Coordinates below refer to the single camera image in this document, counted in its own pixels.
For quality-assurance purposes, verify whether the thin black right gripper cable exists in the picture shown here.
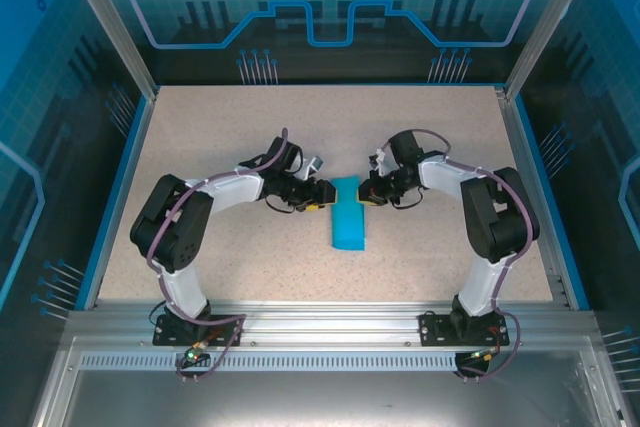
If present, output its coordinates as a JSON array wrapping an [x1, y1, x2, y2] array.
[[389, 186, 426, 211]]

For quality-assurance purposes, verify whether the cable connector with green light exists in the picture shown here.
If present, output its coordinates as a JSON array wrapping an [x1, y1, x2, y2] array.
[[180, 340, 210, 367], [467, 346, 503, 364]]

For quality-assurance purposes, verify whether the blue table edge trim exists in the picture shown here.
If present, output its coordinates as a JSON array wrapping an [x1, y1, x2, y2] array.
[[512, 95, 592, 311], [74, 94, 157, 311]]

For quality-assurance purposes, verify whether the aluminium frame rail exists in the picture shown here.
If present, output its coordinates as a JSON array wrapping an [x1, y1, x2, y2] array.
[[64, 299, 599, 348]]

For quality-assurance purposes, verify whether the thin black left gripper cable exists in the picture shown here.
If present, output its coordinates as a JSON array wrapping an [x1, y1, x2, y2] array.
[[263, 195, 304, 216]]

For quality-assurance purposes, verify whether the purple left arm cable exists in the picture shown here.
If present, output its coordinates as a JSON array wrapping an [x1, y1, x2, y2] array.
[[146, 126, 303, 384]]

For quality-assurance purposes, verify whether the slotted aluminium cable duct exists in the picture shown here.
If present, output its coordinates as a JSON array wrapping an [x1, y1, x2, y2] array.
[[78, 352, 504, 373]]

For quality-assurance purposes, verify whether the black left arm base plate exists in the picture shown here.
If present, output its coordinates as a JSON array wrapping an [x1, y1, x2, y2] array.
[[152, 313, 246, 348]]

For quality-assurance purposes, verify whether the metal tray sheet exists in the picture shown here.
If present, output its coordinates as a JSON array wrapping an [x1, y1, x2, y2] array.
[[29, 336, 640, 427]]

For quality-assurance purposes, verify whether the aluminium frame post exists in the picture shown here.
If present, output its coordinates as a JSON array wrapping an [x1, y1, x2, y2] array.
[[54, 0, 162, 101], [502, 0, 601, 101]]

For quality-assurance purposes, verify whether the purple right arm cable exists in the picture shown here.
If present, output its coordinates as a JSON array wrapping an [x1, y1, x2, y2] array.
[[382, 127, 542, 384]]

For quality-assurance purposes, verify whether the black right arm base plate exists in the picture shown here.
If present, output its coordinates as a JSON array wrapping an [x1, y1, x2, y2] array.
[[418, 310, 511, 348]]

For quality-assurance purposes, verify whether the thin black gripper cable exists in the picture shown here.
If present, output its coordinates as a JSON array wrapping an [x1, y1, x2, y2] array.
[[389, 186, 426, 211], [263, 195, 304, 216]]

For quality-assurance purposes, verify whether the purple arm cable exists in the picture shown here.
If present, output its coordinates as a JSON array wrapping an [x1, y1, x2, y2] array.
[[382, 127, 542, 384], [146, 126, 303, 384]]

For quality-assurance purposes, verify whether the aluminium side rail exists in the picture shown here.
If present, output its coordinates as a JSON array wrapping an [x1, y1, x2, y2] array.
[[494, 86, 574, 309]]

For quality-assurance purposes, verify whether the blue paper sheet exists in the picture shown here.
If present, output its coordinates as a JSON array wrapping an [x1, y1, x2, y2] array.
[[328, 174, 368, 253]]

